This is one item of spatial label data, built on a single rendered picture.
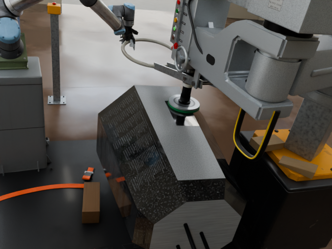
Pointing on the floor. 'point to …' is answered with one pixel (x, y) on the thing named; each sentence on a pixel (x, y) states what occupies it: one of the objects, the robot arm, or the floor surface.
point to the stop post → (54, 9)
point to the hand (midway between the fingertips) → (128, 47)
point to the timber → (91, 203)
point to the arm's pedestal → (22, 119)
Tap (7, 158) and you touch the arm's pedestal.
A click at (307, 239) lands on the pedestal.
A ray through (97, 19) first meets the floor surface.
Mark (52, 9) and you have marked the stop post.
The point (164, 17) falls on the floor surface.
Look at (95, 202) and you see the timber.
